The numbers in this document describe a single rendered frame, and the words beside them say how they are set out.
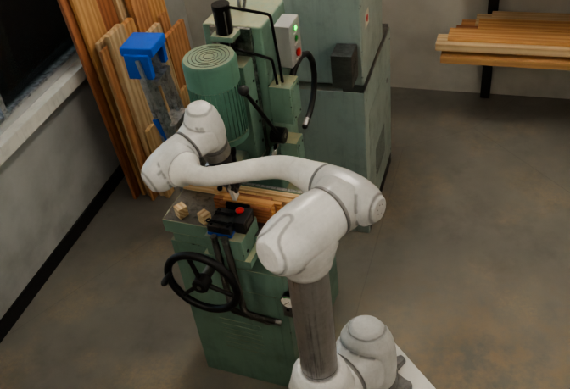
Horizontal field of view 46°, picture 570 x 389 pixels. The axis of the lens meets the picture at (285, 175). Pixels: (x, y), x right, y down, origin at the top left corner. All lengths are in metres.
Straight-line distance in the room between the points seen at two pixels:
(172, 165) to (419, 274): 1.85
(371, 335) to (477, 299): 1.44
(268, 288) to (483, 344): 1.09
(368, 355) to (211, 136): 0.76
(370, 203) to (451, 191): 2.37
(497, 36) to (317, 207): 2.70
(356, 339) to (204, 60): 0.96
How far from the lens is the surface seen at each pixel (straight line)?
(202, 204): 2.53
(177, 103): 3.36
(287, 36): 2.36
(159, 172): 1.88
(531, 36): 4.06
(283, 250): 1.44
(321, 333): 1.71
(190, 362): 3.20
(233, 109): 2.21
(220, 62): 2.13
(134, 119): 3.78
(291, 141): 2.46
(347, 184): 1.55
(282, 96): 2.37
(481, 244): 3.59
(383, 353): 1.98
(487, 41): 4.02
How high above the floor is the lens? 2.52
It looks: 39 degrees down
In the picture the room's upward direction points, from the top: 8 degrees counter-clockwise
